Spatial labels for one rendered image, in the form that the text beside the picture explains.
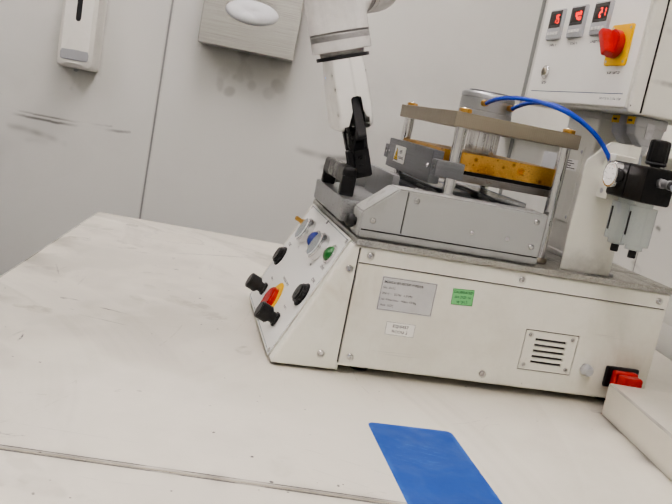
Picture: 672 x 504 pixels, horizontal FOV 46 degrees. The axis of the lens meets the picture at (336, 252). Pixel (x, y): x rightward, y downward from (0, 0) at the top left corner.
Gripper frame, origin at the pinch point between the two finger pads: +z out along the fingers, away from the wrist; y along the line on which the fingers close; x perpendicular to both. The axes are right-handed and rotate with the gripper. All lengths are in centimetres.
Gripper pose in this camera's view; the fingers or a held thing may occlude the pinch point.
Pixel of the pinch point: (358, 163)
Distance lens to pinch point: 116.8
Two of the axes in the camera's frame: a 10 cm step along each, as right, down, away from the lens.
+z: 1.5, 9.6, 2.4
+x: 9.7, -1.9, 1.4
